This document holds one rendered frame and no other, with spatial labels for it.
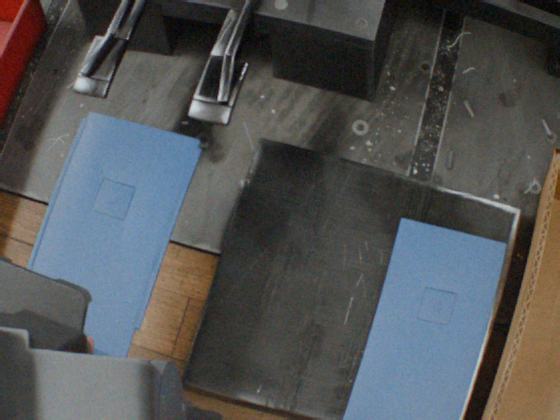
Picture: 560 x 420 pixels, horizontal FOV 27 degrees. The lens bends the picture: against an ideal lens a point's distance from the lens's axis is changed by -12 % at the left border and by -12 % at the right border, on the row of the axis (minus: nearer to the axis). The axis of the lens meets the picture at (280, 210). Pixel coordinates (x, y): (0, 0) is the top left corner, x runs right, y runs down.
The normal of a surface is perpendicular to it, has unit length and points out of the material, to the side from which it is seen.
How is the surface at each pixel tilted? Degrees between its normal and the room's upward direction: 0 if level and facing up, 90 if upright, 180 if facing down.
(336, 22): 0
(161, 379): 87
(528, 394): 0
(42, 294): 26
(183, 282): 0
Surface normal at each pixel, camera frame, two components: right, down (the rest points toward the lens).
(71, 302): -0.11, 0.06
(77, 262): 0.04, -0.43
